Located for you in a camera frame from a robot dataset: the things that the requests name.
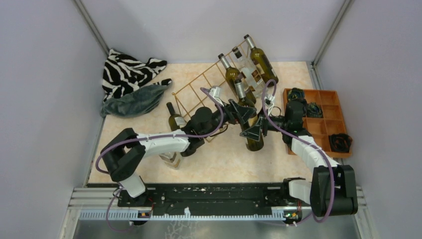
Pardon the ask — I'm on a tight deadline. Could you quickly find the zebra striped cloth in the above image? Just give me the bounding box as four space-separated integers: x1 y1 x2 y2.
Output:
102 48 168 102

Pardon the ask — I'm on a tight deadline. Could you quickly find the wooden compartment tray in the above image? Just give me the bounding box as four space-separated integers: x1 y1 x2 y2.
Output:
283 88 352 158

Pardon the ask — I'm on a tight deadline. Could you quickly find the olive green wine bottle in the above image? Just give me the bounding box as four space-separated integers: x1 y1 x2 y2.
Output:
244 34 279 87

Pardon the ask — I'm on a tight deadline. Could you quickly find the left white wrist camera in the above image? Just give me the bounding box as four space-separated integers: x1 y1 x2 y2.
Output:
208 86 224 106

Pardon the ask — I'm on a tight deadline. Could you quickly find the dark bottle leaning on rack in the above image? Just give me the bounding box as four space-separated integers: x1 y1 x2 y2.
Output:
166 102 187 131

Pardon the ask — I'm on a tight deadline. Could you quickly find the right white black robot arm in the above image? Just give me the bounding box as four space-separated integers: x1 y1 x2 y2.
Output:
240 100 358 220

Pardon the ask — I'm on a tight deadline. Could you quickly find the clear square liquor bottle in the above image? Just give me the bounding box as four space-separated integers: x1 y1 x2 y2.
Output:
232 47 265 98

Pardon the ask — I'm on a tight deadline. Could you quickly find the yellow patterned rolled tie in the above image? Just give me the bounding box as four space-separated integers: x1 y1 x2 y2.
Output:
287 88 306 102

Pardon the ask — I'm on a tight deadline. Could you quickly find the dark bottle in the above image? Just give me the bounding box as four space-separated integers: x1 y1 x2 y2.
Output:
218 53 256 104
166 102 187 131

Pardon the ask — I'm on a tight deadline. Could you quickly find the dark rolled tie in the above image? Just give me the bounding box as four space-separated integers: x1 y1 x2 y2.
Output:
307 102 323 119

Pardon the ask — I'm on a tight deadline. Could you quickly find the black rolled belt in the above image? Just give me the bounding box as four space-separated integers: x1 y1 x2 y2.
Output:
328 133 353 153

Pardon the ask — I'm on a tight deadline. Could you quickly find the grey plush cloth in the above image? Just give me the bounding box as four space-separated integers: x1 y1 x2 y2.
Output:
100 78 173 118

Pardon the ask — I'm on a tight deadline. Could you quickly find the brown wine bottle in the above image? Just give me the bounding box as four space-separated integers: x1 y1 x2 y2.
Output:
234 79 264 151

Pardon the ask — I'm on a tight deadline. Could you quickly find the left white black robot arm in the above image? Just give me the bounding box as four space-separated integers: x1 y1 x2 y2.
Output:
99 99 256 206

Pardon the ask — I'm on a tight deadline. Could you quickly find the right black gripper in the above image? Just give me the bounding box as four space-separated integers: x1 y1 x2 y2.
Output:
240 105 289 141

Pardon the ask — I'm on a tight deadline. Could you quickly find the gold wire wine rack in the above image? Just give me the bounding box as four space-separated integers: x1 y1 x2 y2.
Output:
174 51 239 119

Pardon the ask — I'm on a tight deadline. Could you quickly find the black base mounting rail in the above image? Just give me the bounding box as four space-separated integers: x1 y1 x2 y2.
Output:
117 183 309 224

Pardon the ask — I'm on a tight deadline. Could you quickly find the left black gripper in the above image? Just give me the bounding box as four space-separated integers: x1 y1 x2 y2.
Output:
203 98 256 137

